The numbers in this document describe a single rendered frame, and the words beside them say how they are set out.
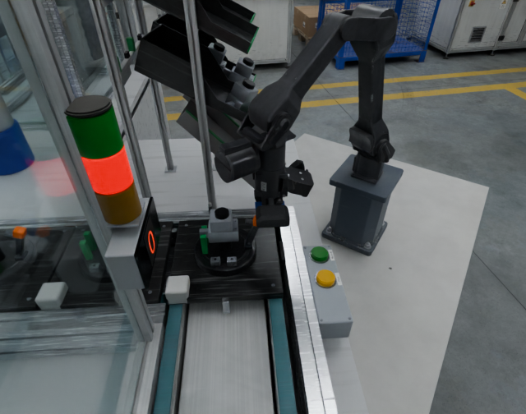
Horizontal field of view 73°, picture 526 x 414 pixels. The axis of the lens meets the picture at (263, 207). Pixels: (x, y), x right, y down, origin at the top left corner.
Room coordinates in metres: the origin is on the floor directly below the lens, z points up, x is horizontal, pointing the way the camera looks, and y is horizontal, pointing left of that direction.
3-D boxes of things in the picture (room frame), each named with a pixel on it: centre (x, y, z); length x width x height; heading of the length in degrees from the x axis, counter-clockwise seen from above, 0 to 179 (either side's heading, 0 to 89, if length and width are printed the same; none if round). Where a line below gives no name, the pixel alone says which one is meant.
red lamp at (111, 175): (0.37, 0.19, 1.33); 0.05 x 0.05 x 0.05
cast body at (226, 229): (0.57, 0.10, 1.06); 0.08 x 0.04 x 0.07; 94
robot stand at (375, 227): (0.75, -0.27, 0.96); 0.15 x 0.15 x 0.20; 57
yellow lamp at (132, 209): (0.37, 0.19, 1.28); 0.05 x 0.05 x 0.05
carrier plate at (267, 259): (0.57, 0.09, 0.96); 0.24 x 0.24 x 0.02; 4
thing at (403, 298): (0.78, -0.22, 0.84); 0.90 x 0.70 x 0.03; 147
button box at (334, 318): (0.50, -0.14, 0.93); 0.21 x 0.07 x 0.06; 4
